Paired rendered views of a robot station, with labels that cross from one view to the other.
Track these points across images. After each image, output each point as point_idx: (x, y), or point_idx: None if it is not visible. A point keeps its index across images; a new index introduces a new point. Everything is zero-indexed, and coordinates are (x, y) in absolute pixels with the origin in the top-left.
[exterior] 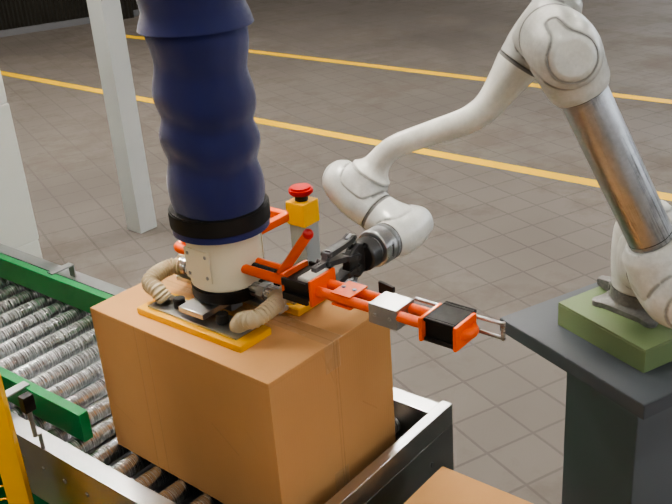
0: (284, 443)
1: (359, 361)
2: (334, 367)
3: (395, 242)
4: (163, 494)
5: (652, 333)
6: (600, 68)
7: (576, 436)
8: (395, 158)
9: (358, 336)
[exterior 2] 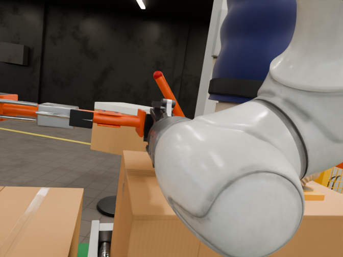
0: (117, 198)
1: (122, 223)
2: (122, 194)
3: (154, 137)
4: None
5: None
6: None
7: None
8: (301, 1)
9: (126, 197)
